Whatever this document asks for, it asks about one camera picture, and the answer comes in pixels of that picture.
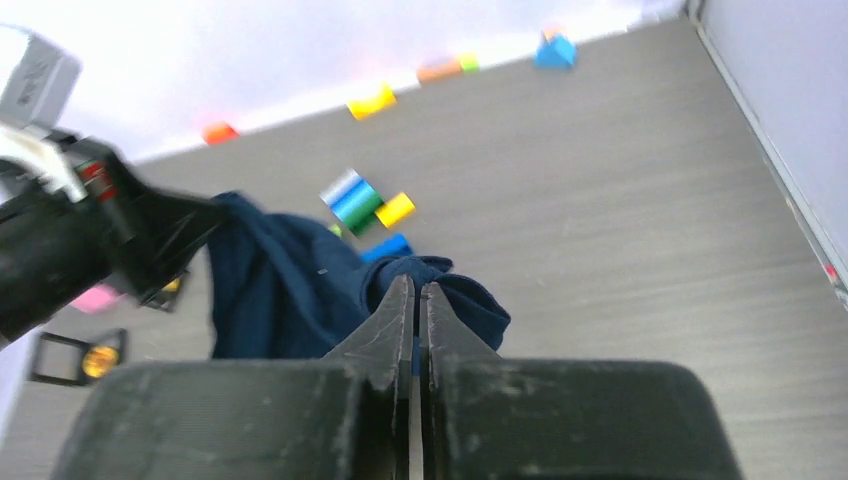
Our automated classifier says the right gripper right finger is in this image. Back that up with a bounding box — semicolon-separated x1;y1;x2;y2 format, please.
419;282;499;479

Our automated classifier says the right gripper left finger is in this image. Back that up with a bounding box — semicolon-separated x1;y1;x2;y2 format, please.
325;275;416;479

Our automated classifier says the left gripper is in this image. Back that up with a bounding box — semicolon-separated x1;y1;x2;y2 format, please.
1;130;227;344

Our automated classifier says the navy blue t-shirt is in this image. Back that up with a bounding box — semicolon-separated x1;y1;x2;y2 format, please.
208;192;511;359

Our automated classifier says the pink metronome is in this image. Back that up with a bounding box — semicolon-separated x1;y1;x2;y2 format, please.
70;284;122;314

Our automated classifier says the blue long block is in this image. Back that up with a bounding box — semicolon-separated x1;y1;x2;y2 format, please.
360;233;414;262

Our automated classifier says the yellow small block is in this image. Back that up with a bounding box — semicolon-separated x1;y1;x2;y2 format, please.
375;192;416;229

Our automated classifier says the grey blue green block stack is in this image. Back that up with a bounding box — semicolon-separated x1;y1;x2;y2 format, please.
319;169;385;236

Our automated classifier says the yellow arch block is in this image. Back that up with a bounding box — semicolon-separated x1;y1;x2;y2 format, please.
347;84;397;120

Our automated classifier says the tan flat block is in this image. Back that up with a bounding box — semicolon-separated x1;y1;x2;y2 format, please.
416;59;464;85

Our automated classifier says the small green block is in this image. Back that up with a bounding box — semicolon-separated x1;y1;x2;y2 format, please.
457;54;480;73

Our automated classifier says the blue triangle block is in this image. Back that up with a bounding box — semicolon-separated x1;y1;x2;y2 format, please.
534;34;577;70

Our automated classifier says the black frame stand near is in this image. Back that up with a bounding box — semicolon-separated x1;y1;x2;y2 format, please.
28;328;129;387

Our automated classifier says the black frame stand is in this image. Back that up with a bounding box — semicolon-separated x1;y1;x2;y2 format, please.
28;328;129;387
139;269;191;313

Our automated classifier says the black frame stand far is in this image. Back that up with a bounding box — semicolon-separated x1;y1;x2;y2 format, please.
139;269;191;313

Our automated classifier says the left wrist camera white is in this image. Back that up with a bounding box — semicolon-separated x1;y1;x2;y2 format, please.
1;24;87;203

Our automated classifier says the red block at wall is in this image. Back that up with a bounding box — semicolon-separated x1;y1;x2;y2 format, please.
202;122;240;145

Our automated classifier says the small orange block at wall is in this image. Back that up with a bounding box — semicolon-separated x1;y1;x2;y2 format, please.
542;26;564;41

